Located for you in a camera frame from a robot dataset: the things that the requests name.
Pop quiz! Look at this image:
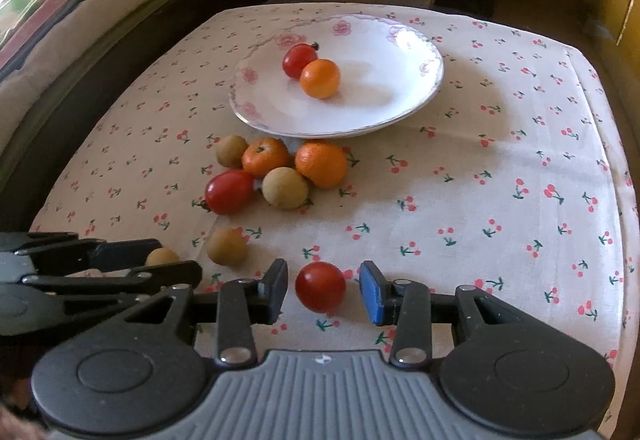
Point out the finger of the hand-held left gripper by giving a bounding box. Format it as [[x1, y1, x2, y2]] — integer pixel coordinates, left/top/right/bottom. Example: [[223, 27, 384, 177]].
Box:
[[0, 261, 203, 337], [0, 232, 163, 278]]

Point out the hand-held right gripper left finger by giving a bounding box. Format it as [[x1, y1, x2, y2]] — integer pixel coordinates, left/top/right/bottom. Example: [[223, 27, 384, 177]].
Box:
[[117, 259, 289, 367]]

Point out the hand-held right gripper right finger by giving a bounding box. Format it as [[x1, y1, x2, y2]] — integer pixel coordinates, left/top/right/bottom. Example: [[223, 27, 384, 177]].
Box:
[[360, 261, 525, 368]]

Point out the brown longan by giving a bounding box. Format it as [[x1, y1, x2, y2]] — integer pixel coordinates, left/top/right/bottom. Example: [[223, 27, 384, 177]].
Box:
[[206, 226, 249, 267], [262, 167, 310, 211], [215, 135, 249, 169], [145, 248, 181, 267]]

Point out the red cherry tomato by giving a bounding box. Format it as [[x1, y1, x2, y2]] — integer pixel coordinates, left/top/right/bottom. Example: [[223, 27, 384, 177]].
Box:
[[295, 262, 347, 313], [204, 170, 256, 215]]

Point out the orange with green stem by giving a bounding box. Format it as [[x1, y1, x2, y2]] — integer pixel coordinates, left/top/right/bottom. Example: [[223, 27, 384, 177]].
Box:
[[242, 137, 291, 179]]

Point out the large orange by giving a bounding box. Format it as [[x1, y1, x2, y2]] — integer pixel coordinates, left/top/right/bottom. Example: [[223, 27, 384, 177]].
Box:
[[295, 141, 348, 189]]

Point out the white floral plate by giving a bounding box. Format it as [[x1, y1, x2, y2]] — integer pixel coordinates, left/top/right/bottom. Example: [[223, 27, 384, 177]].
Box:
[[229, 14, 445, 139]]

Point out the smooth orange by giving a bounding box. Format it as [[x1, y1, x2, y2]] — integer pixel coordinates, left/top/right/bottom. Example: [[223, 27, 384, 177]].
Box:
[[300, 59, 342, 99]]

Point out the red tomato with stem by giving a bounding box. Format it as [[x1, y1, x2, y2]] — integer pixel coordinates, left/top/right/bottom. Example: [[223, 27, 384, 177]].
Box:
[[282, 42, 321, 79]]

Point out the cherry print tablecloth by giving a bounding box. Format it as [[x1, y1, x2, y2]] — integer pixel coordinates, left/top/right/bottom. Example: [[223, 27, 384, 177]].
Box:
[[30, 2, 633, 438]]

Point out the beige mattress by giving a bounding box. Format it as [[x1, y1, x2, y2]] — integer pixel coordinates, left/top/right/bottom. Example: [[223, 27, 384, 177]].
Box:
[[0, 0, 311, 155]]

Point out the dark wooden bed frame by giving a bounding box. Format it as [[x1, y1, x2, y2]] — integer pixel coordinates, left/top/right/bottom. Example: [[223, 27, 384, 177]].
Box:
[[0, 0, 331, 233]]

